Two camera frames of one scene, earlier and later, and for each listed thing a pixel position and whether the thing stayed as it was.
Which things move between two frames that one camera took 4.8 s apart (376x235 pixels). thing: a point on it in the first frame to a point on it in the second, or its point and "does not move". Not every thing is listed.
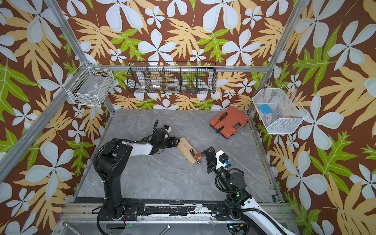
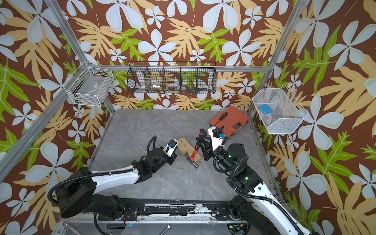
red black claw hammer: x=197 y=155 to x=191 y=158
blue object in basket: x=265 y=109 does not move
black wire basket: x=172 y=77 does not move
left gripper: x=172 y=142 to x=173 y=157
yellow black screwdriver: x=222 y=117 does not move
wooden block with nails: x=184 y=146 does not move
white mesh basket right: x=287 y=113 does not move
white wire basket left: x=89 y=86 does not move
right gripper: x=211 y=167 to x=209 y=153
